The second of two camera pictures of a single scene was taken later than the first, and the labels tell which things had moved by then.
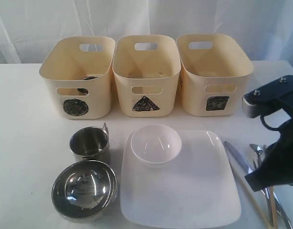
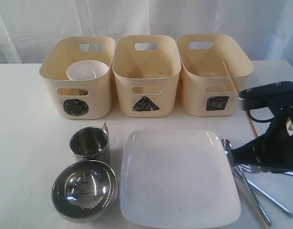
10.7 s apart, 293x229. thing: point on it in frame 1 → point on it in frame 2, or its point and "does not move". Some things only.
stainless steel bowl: (84, 191) does not move
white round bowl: (156, 145) → (87, 70)
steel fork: (258, 150) → (255, 169)
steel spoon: (259, 150) → (227, 146)
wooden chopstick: (273, 207) → (249, 119)
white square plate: (197, 189) does not move
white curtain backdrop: (23, 28) does not move
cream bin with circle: (78, 71) does not move
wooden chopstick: (247, 185) → (253, 206)
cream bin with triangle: (146, 67) does not move
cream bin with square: (214, 75) does not move
